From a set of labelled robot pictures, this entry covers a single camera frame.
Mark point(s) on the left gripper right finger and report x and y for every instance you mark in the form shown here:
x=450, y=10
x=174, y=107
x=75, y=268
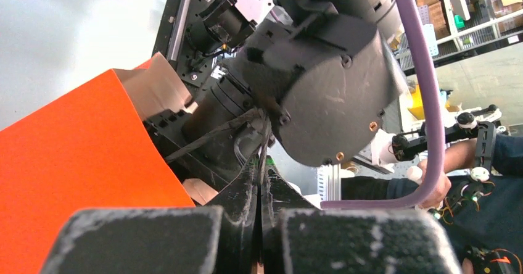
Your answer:
x=299, y=238

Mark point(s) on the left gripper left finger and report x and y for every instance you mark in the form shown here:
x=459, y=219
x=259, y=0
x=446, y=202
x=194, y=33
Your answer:
x=215, y=238

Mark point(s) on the orange paper bag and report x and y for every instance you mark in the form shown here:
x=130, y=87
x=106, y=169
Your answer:
x=86, y=150

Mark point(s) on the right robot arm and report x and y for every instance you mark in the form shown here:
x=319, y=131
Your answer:
x=314, y=76

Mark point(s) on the operator forearm dark sleeve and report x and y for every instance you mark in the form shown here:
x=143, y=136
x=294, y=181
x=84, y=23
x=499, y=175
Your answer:
x=507, y=160

